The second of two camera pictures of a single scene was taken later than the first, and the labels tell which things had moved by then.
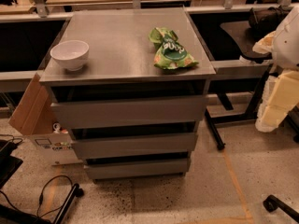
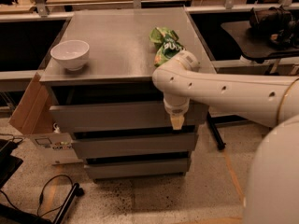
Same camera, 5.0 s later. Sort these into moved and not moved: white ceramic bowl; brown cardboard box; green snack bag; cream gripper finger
Moved: cream gripper finger
Not moved: white ceramic bowl; brown cardboard box; green snack bag
